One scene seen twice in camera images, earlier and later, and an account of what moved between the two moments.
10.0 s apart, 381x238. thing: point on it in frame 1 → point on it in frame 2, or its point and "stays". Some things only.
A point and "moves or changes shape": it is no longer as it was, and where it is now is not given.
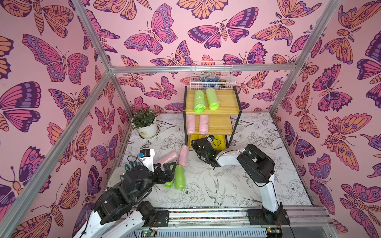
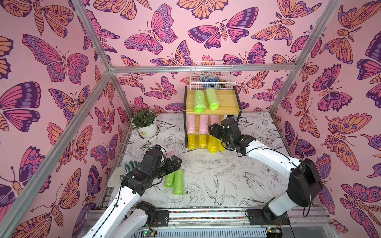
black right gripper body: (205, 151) → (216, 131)
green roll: (168, 184) stays
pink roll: (204, 124) stays
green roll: (199, 105) stays
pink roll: (191, 124) stays
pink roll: (184, 156) → (215, 119)
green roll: (179, 177) moves or changes shape
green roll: (214, 102) stays
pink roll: (171, 156) stays
